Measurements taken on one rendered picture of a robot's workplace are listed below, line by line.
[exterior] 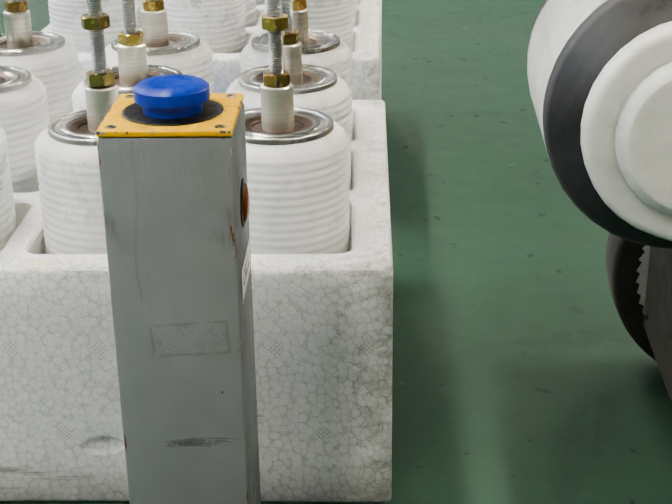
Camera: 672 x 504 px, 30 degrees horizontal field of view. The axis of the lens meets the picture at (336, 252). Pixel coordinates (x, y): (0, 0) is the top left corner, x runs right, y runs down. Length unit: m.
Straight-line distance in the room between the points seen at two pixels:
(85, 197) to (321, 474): 0.25
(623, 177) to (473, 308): 0.56
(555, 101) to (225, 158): 0.17
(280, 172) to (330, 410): 0.17
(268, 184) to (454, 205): 0.62
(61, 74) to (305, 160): 0.33
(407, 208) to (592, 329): 0.34
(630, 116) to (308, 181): 0.28
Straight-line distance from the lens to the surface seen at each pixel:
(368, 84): 1.32
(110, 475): 0.90
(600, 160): 0.63
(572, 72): 0.64
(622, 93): 0.62
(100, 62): 0.85
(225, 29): 1.36
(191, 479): 0.73
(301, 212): 0.83
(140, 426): 0.72
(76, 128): 0.87
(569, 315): 1.17
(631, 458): 0.96
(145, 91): 0.66
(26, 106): 0.98
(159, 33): 1.08
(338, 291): 0.81
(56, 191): 0.85
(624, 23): 0.63
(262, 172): 0.82
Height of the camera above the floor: 0.51
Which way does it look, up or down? 23 degrees down
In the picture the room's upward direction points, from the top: 1 degrees counter-clockwise
